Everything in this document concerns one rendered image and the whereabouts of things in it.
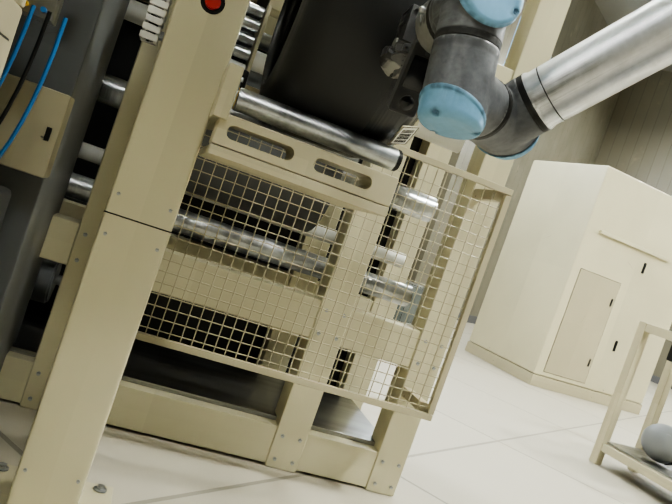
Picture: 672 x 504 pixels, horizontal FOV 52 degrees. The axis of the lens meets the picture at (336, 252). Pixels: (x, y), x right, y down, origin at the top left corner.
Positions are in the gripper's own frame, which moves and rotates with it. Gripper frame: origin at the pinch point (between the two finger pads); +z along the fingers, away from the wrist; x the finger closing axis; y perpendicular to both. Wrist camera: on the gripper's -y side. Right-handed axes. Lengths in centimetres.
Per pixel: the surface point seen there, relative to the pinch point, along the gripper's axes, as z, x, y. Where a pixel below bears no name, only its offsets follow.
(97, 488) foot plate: 46, 23, -96
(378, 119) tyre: 8.2, -2.7, -5.8
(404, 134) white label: 11.0, -9.4, -5.8
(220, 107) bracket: 7.5, 25.8, -14.6
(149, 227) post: 22, 31, -38
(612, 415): 195, -226, -51
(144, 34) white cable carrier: 18.6, 42.7, -4.1
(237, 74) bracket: 6.7, 24.8, -8.1
